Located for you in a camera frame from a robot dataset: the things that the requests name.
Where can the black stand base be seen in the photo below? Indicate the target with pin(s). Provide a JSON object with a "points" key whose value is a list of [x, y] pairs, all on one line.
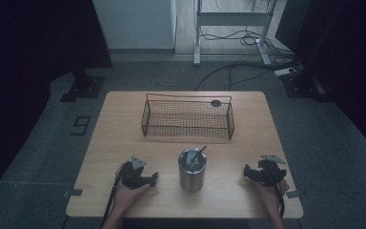
{"points": [[84, 87], [301, 86]]}

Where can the white metal desk frame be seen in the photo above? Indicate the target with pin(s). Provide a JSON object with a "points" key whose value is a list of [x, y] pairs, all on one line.
{"points": [[232, 18]]}

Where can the dark curtain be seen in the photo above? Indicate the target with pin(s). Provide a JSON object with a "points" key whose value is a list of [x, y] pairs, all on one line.
{"points": [[28, 47], [346, 47]]}

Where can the black round table grommet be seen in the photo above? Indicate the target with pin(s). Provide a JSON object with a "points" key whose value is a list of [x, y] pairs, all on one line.
{"points": [[216, 102]]}

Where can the black drinking straw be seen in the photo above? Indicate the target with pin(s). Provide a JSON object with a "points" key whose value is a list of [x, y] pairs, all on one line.
{"points": [[200, 153]]}

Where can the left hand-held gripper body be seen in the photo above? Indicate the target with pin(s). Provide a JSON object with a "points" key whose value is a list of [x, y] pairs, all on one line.
{"points": [[129, 176]]}

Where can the stainless steel tumbler cup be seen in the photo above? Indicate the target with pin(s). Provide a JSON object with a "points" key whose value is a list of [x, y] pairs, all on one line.
{"points": [[192, 173]]}

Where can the grey tape piece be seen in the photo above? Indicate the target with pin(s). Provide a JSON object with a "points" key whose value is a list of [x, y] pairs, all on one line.
{"points": [[293, 194]]}

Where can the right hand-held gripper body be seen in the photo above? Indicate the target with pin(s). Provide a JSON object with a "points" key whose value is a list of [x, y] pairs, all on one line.
{"points": [[271, 171]]}

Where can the white cabinet panel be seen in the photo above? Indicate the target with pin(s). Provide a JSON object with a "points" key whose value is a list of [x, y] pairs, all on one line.
{"points": [[133, 24]]}

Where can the person's left hand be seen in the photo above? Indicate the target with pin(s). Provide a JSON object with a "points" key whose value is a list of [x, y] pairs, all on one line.
{"points": [[125, 197]]}

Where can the white power strip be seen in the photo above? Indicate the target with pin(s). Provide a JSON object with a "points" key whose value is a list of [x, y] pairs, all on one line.
{"points": [[284, 72]]}

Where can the person's right hand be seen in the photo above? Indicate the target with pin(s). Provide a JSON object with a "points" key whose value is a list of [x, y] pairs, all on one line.
{"points": [[270, 195]]}

